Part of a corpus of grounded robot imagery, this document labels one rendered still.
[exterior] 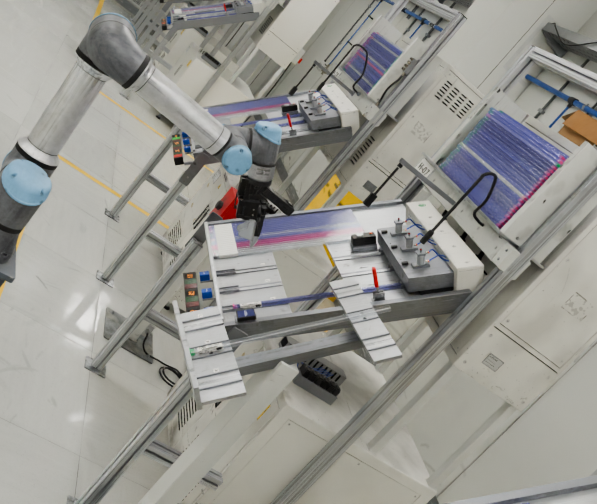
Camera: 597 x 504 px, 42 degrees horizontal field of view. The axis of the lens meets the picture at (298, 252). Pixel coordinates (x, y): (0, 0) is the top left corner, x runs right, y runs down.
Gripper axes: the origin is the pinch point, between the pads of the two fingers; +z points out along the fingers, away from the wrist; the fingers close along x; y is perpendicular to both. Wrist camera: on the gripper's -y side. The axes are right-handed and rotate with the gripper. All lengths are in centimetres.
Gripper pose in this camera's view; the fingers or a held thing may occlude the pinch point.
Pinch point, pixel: (254, 243)
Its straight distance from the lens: 222.8
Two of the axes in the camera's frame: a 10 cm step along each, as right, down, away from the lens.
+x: 1.7, 4.4, -8.8
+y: -9.6, -1.1, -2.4
